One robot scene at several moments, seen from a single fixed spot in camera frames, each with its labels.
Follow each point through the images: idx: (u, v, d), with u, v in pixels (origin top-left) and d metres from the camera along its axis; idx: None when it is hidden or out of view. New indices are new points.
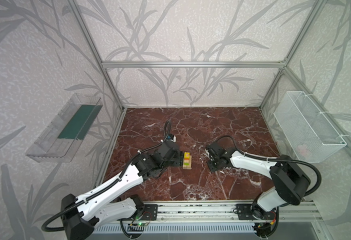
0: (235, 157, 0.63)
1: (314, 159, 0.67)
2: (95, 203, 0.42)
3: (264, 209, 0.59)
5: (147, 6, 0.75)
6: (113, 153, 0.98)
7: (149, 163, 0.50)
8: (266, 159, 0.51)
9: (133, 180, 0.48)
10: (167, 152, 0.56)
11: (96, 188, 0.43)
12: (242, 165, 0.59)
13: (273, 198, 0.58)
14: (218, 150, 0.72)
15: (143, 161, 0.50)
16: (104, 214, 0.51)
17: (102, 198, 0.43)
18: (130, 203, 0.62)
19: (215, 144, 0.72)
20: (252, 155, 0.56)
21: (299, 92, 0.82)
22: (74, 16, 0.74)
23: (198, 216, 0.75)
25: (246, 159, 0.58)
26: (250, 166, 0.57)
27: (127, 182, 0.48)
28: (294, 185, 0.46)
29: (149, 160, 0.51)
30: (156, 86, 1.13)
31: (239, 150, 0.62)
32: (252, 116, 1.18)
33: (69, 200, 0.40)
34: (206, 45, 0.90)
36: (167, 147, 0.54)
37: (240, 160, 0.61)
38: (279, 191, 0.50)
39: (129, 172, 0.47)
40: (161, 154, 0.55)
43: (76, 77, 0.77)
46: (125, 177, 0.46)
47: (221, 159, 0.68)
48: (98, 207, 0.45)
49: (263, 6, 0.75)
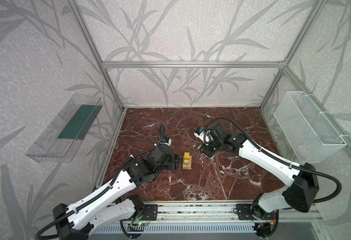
0: (247, 151, 0.54)
1: (314, 160, 0.71)
2: (86, 212, 0.41)
3: (265, 210, 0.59)
5: (147, 6, 0.75)
6: (113, 153, 0.98)
7: (142, 168, 0.49)
8: (289, 165, 0.45)
9: (125, 187, 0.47)
10: (160, 157, 0.55)
11: (87, 197, 0.43)
12: (253, 160, 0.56)
13: (278, 203, 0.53)
14: (223, 134, 0.62)
15: (136, 166, 0.49)
16: (100, 220, 0.51)
17: (92, 206, 0.42)
18: (129, 204, 0.62)
19: (220, 127, 0.61)
20: (269, 154, 0.49)
21: (299, 92, 0.82)
22: (73, 16, 0.74)
23: (198, 216, 0.75)
25: (260, 155, 0.51)
26: (264, 165, 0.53)
27: (118, 189, 0.46)
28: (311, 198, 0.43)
29: (142, 165, 0.49)
30: (156, 86, 1.13)
31: (253, 143, 0.53)
32: (252, 116, 1.18)
33: (59, 209, 0.40)
34: (206, 45, 0.90)
36: (160, 151, 0.53)
37: (253, 155, 0.54)
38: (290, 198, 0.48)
39: (120, 178, 0.46)
40: (154, 158, 0.53)
43: (76, 77, 0.77)
46: (116, 184, 0.46)
47: (227, 145, 0.58)
48: (89, 216, 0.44)
49: (263, 6, 0.75)
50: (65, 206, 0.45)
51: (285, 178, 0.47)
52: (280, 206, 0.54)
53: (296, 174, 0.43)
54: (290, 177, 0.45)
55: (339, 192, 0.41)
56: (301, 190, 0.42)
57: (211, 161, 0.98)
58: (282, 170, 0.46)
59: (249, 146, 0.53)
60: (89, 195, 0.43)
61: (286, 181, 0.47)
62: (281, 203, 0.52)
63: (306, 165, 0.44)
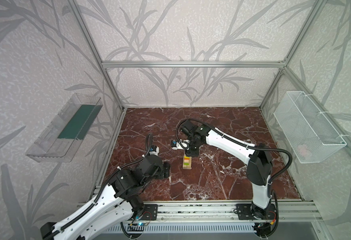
0: (212, 138, 0.60)
1: (315, 160, 0.71)
2: (71, 231, 0.42)
3: (261, 207, 0.67)
5: (147, 6, 0.75)
6: (113, 153, 0.98)
7: (129, 181, 0.48)
8: (245, 146, 0.52)
9: (110, 203, 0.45)
10: (148, 168, 0.54)
11: (73, 214, 0.43)
12: (220, 147, 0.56)
13: (258, 190, 0.61)
14: (191, 128, 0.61)
15: (121, 180, 0.48)
16: (92, 230, 0.51)
17: (77, 224, 0.42)
18: (125, 207, 0.62)
19: (187, 122, 0.68)
20: (230, 138, 0.55)
21: (299, 92, 0.82)
22: (73, 16, 0.74)
23: (198, 216, 0.75)
25: (224, 141, 0.57)
26: (228, 149, 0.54)
27: (103, 205, 0.46)
28: (265, 172, 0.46)
29: (128, 178, 0.48)
30: (156, 86, 1.13)
31: (217, 131, 0.58)
32: (252, 116, 1.18)
33: (46, 228, 0.41)
34: (206, 45, 0.90)
36: (148, 162, 0.52)
37: (218, 142, 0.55)
38: (249, 175, 0.55)
39: (105, 194, 0.46)
40: (142, 170, 0.52)
43: (76, 77, 0.77)
46: (101, 200, 0.45)
47: (195, 135, 0.64)
48: (76, 233, 0.44)
49: (263, 5, 0.75)
50: (52, 224, 0.42)
51: (243, 158, 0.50)
52: (263, 194, 0.61)
53: (251, 153, 0.49)
54: (247, 157, 0.52)
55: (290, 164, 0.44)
56: (256, 167, 0.50)
57: (211, 161, 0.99)
58: (241, 151, 0.53)
59: (213, 134, 0.58)
60: (74, 212, 0.43)
61: (244, 160, 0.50)
62: (258, 188, 0.60)
63: (260, 144, 0.51)
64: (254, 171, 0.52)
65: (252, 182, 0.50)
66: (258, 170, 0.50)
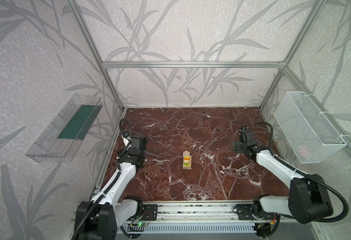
0: (263, 156, 0.60)
1: (315, 160, 0.71)
2: (113, 193, 0.45)
3: (263, 209, 0.71)
5: (147, 6, 0.75)
6: (113, 154, 0.98)
7: (132, 157, 0.59)
8: (293, 169, 0.48)
9: (131, 170, 0.56)
10: (140, 143, 0.66)
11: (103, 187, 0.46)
12: (268, 167, 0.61)
13: (280, 205, 0.55)
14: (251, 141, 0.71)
15: (127, 159, 0.58)
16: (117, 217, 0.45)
17: (114, 188, 0.46)
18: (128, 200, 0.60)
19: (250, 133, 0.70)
20: (280, 160, 0.53)
21: (299, 92, 0.82)
22: (73, 16, 0.74)
23: (198, 216, 0.75)
25: (272, 160, 0.55)
26: (274, 171, 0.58)
27: (126, 172, 0.53)
28: (311, 204, 0.43)
29: (132, 156, 0.60)
30: (156, 86, 1.13)
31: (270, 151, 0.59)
32: (252, 116, 1.18)
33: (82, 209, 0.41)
34: (206, 45, 0.90)
36: (136, 139, 0.65)
37: (266, 161, 0.59)
38: (292, 202, 0.46)
39: (124, 166, 0.55)
40: (136, 146, 0.66)
43: (76, 78, 0.77)
46: (123, 169, 0.53)
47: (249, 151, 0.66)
48: (116, 196, 0.46)
49: (263, 6, 0.75)
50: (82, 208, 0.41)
51: None
52: (282, 210, 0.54)
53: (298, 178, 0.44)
54: None
55: (346, 209, 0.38)
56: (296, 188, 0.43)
57: (211, 161, 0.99)
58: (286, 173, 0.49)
59: (266, 153, 0.59)
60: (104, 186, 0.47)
61: None
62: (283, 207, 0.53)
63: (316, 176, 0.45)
64: (292, 198, 0.46)
65: (295, 213, 0.46)
66: (298, 192, 0.43)
